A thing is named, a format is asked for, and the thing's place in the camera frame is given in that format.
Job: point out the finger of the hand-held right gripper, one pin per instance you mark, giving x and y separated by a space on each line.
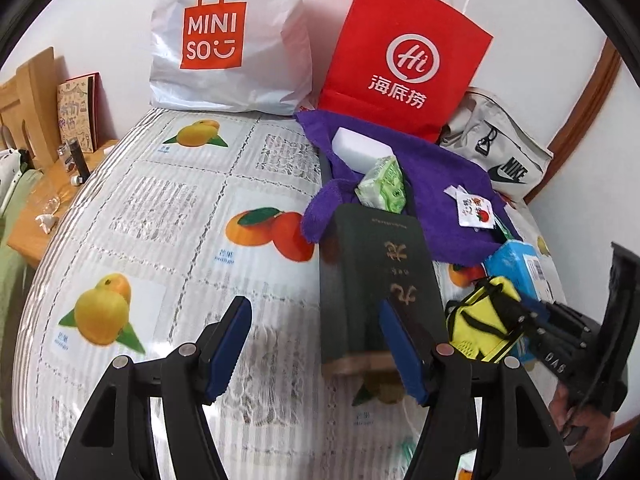
525 335
530 310

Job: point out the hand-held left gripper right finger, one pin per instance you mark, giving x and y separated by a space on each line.
400 350

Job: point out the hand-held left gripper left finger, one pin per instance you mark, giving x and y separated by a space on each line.
227 355

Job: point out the yellow black pouch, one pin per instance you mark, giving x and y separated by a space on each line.
480 315

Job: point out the dark green wipes packet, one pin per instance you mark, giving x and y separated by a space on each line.
506 230

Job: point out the dark green book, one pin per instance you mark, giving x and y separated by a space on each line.
375 270

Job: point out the white tomato print sachet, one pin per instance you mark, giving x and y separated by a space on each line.
475 210

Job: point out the purple towel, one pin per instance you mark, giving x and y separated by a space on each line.
435 185

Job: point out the light green tissue packet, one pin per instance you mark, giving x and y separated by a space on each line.
382 185

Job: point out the white sponge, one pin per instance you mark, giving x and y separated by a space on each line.
360 145

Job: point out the person's right hand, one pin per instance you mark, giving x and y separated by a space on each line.
592 425

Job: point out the blue tissue pack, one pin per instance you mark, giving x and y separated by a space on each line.
515 260

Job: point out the fruit print tablecloth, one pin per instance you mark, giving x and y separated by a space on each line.
175 220

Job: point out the grey waist bag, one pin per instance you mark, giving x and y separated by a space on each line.
500 145

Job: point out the wooden nightstand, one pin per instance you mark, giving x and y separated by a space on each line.
60 240

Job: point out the small white paper scrap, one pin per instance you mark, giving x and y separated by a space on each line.
46 221

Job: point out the green bedding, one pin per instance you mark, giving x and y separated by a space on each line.
12 270

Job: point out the small black bottle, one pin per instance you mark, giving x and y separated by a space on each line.
77 160

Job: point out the red paper bag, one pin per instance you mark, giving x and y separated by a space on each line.
400 60

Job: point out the illustrated book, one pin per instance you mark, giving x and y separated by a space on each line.
77 112

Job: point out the white plush toy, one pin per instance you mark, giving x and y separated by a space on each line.
9 165

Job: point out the wooden headboard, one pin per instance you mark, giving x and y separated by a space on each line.
30 105

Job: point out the white plastic shopping bag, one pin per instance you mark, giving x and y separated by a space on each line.
225 35

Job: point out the brown wooden door frame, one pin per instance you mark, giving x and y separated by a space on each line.
585 105

